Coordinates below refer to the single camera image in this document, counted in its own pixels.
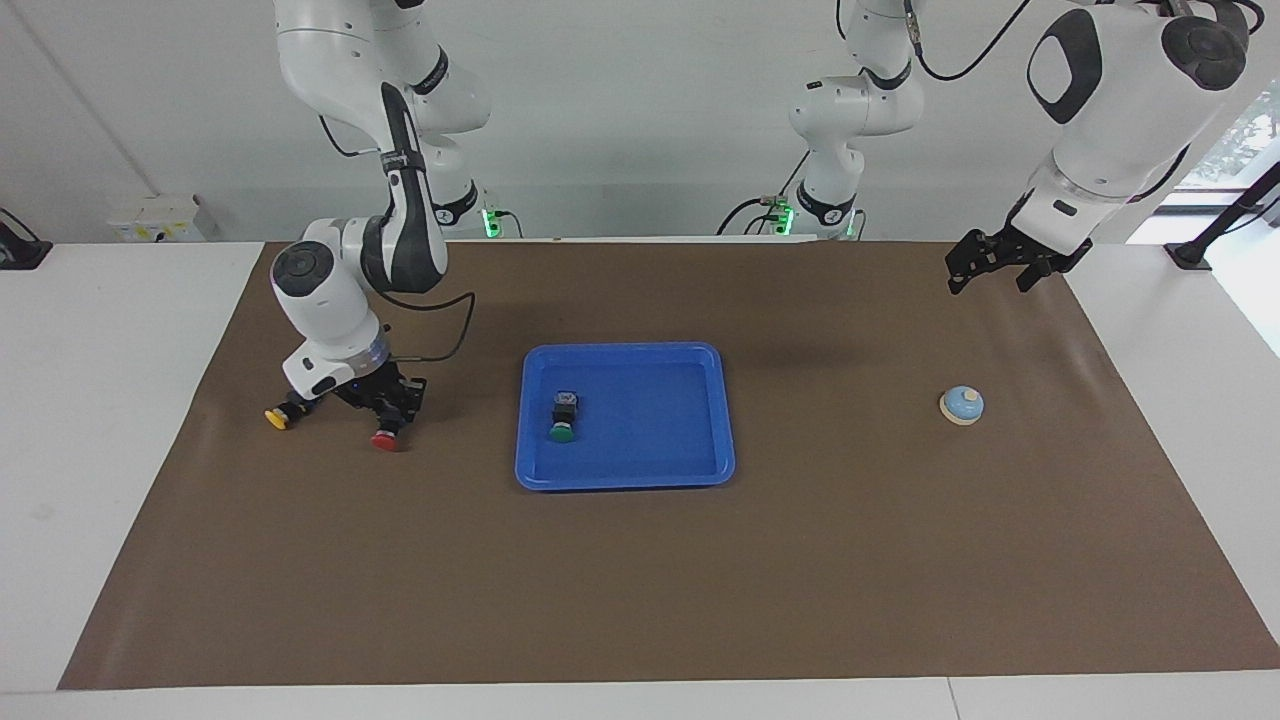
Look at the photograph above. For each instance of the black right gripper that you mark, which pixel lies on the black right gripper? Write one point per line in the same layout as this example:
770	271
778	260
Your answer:
385	385

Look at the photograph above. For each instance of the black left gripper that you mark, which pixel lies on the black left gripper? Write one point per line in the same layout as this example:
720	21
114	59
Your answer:
385	385

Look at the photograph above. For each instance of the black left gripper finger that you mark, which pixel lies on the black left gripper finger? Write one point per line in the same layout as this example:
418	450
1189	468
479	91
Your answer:
1032	275
965	262

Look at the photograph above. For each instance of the red push button switch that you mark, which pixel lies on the red push button switch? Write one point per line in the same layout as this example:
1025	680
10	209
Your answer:
385	441

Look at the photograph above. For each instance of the yellow push button switch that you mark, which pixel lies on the yellow push button switch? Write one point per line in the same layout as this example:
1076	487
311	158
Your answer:
278	418

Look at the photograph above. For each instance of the green push button switch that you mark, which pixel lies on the green push button switch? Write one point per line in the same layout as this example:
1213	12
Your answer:
564	430

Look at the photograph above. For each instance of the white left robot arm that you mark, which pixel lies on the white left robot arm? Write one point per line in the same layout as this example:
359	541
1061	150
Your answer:
1120	130

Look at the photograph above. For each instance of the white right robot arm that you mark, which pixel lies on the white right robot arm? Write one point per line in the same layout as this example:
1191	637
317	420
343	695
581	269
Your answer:
320	300

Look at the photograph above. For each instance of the light blue service bell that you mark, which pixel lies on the light blue service bell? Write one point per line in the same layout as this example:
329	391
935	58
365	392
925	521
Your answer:
963	405

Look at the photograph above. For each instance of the blue plastic tray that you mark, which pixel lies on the blue plastic tray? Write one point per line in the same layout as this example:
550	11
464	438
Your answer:
660	440

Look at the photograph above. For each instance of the black angled stand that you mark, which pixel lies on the black angled stand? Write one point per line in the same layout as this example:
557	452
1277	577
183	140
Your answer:
1220	220

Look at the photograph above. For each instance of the window with foliage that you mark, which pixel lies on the window with foliage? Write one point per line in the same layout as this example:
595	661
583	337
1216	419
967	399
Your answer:
1235	150

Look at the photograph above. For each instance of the brown table mat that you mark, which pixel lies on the brown table mat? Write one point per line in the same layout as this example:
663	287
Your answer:
640	580

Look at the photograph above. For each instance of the white wall box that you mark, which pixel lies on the white wall box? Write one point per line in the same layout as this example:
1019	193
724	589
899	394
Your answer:
160	220

